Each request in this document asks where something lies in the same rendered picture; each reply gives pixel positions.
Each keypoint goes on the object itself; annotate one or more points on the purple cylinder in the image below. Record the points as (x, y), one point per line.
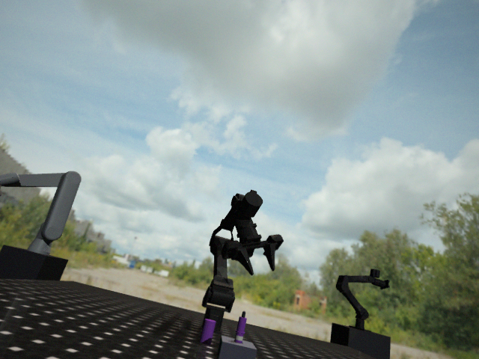
(207, 332)

